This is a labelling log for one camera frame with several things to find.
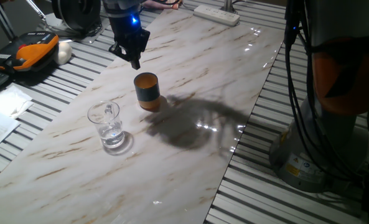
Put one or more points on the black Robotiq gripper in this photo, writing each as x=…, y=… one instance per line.
x=129, y=31

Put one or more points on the clear glass mug with water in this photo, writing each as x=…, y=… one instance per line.
x=109, y=137

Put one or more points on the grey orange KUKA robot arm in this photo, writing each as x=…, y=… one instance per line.
x=343, y=77

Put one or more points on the orange cup with blue band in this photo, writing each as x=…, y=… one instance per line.
x=147, y=93

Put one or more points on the pink cloth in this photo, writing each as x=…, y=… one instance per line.
x=159, y=3

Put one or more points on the white rounded object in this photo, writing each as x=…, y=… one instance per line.
x=63, y=53

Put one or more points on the black round drum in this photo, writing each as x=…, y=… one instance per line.
x=75, y=15

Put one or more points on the white power strip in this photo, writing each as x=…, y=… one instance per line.
x=216, y=15

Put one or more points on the orange black teach pendant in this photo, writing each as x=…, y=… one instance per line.
x=31, y=53

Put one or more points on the white marble pattern board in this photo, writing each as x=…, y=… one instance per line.
x=171, y=174

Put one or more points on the white paper tissue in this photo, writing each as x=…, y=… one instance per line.
x=10, y=101

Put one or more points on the slim aluminium post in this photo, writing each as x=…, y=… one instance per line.
x=228, y=4

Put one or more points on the dark aluminium frame strut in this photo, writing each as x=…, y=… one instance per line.
x=3, y=21

